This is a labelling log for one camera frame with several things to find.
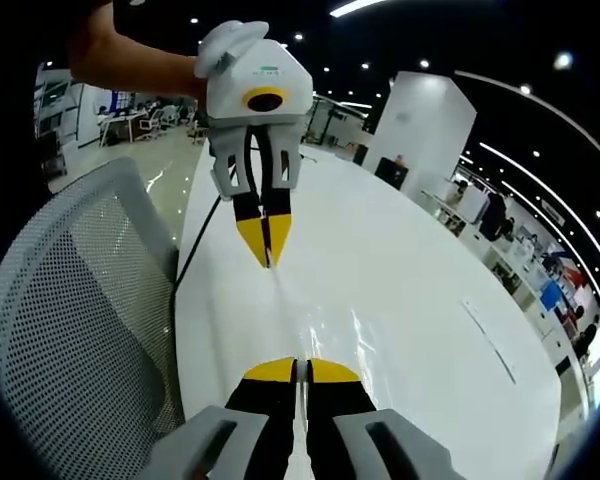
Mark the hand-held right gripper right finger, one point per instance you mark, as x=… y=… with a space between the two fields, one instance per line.
x=375 y=445

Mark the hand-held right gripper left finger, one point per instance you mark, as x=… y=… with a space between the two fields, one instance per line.
x=220 y=445

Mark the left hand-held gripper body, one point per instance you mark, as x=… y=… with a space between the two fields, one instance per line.
x=260 y=75

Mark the clear food packaging bag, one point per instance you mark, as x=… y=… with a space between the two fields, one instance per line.
x=361 y=340
x=286 y=310

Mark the black chair by pillar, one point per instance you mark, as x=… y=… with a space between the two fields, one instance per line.
x=392 y=172

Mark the white office desk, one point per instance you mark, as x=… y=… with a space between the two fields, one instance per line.
x=121 y=127

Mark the white pillar with black chair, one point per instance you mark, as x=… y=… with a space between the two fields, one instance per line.
x=422 y=130

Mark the white mesh office chair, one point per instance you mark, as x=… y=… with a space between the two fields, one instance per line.
x=75 y=320

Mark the blue box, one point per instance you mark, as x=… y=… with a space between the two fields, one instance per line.
x=551 y=295

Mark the curved ceiling light strip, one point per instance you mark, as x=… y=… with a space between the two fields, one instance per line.
x=555 y=200

